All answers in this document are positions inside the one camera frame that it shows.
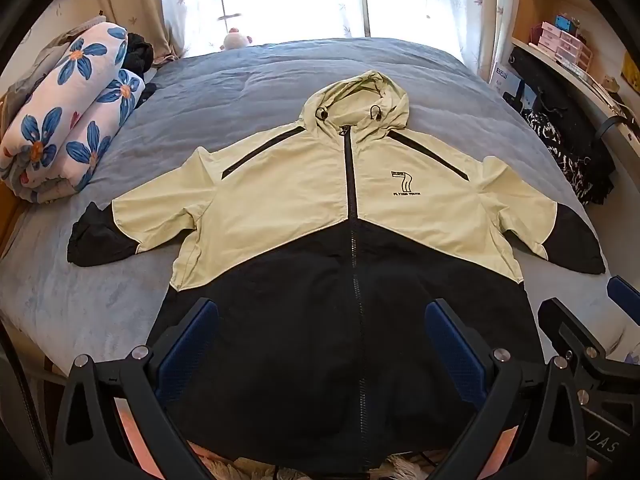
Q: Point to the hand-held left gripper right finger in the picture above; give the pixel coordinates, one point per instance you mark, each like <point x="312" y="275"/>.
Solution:
<point x="452" y="342"/>

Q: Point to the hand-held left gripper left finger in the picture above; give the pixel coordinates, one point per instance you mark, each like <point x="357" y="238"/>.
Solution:
<point x="186" y="342"/>

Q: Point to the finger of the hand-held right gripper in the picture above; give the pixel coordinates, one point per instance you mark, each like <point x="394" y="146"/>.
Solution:
<point x="625" y="296"/>
<point x="570" y="332"/>

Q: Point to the cream and black hooded jacket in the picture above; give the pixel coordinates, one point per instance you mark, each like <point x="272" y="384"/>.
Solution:
<point x="280" y="200"/>

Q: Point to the dark clothes pile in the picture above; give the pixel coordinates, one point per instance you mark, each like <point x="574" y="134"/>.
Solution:
<point x="139" y="55"/>

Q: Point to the pink bed sheet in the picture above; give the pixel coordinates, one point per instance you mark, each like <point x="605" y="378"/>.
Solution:
<point x="131" y="430"/>

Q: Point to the black white patterned cloth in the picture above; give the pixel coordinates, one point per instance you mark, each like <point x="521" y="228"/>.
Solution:
<point x="555" y="152"/>

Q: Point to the black bag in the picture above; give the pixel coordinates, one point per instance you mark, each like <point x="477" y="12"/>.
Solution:
<point x="570" y="100"/>

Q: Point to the small beige figurine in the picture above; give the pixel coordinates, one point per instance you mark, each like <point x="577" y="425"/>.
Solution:
<point x="611" y="84"/>

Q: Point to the yellow object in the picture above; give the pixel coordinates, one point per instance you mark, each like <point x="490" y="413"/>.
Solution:
<point x="631" y="72"/>

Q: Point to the white cardboard box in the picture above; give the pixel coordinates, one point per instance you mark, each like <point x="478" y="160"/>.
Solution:
<point x="499" y="79"/>

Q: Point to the folded blue floral quilt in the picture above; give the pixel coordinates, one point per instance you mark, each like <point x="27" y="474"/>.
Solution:
<point x="55" y="125"/>

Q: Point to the grey plush blanket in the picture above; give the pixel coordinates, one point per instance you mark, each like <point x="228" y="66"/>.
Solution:
<point x="225" y="90"/>

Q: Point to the stack of pink boxes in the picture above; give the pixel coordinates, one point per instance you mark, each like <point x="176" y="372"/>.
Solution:
<point x="560" y="42"/>

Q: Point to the blue box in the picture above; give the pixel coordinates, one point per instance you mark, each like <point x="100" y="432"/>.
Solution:
<point x="564" y="23"/>

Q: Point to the wooden shelf unit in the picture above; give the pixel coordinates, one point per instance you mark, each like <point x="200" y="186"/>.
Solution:
<point x="530" y="5"/>

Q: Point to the pink white plush toy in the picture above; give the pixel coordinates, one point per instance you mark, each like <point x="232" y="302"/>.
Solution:
<point x="235" y="40"/>

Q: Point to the white sheer floral curtain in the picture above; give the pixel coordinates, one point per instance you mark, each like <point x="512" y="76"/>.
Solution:
<point x="200" y="0"/>
<point x="450" y="5"/>

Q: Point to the beige curtain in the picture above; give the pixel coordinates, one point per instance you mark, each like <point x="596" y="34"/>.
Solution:
<point x="135" y="0"/>

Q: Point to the wooden bed frame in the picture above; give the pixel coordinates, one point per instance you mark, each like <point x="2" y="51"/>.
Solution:
<point x="10" y="220"/>

